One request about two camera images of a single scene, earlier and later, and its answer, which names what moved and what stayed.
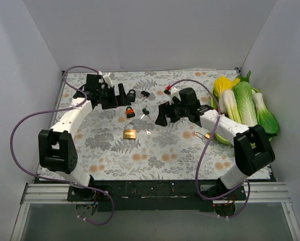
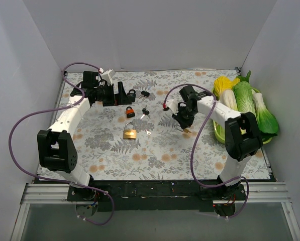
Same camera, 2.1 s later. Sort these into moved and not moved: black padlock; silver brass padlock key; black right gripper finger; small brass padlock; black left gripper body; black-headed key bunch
Moved: black right gripper finger; small brass padlock
Not moved: silver brass padlock key; black-headed key bunch; black padlock; black left gripper body
